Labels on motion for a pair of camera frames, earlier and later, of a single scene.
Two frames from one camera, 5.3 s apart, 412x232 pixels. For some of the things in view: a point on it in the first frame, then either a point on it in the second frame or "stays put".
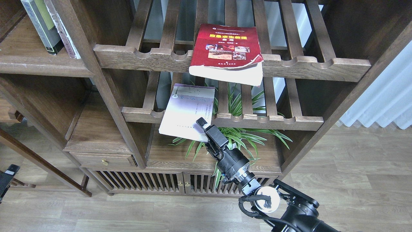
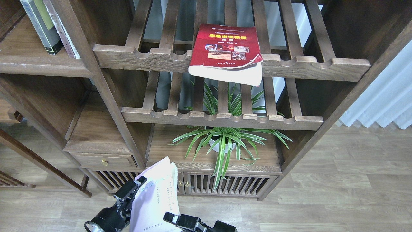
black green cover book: [44, 24] stays put
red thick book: [227, 54] stays put
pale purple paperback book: [187, 104] → [159, 194]
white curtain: [387, 98] stays put
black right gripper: [233, 165] → [195, 224]
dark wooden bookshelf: [276, 74] stays put
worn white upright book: [72, 51] stays put
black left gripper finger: [6, 177] → [116, 218]
